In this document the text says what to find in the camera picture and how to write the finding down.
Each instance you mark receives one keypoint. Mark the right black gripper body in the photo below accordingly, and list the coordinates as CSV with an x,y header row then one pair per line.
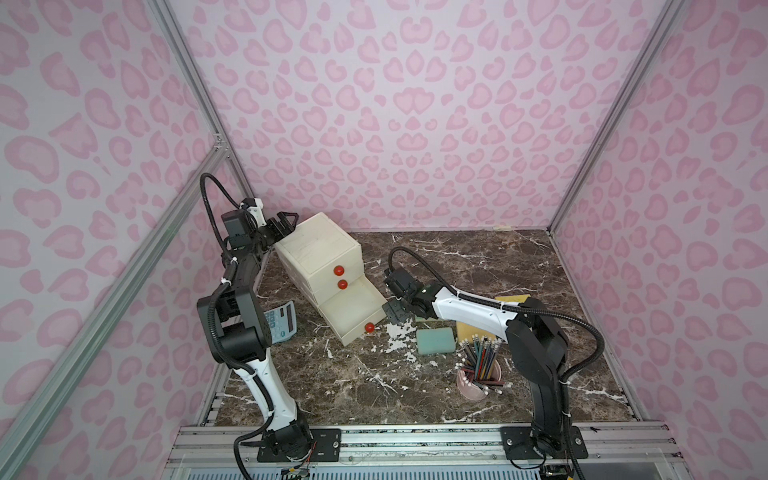
x,y
396,305

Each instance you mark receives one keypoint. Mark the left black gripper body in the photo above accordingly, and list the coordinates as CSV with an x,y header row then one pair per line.
x,y
275,226

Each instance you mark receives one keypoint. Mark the light mint sponge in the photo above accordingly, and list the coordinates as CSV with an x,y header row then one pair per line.
x,y
436,341

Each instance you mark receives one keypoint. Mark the cream plastic drawer cabinet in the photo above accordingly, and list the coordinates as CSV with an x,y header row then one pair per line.
x,y
315,241

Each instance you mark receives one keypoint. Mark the beige tan sponge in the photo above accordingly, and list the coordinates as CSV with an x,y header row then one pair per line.
x,y
466,332

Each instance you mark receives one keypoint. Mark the yellow sponge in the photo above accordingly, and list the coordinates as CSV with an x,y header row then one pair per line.
x,y
517,299

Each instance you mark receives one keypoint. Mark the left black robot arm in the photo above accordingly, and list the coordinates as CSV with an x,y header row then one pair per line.
x,y
235,326

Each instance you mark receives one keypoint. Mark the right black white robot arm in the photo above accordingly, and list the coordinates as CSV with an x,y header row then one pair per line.
x,y
538,346

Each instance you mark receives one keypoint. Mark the bundle of coloured pencils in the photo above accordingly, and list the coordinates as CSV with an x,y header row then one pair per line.
x,y
477,356

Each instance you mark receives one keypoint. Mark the light blue calculator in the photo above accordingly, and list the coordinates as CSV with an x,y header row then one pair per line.
x,y
282,322

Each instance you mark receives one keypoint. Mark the pink pencil cup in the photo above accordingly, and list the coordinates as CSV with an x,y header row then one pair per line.
x,y
475,391

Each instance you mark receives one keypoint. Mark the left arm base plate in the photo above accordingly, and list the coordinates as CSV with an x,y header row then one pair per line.
x,y
295,444

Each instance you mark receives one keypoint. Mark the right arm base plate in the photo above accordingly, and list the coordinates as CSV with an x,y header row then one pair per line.
x,y
521,444

